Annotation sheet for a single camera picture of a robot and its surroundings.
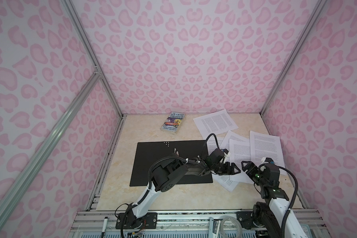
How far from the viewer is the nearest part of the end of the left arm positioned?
2.47 feet

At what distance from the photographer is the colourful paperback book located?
110 centimetres

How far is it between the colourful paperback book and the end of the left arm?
1.31ft
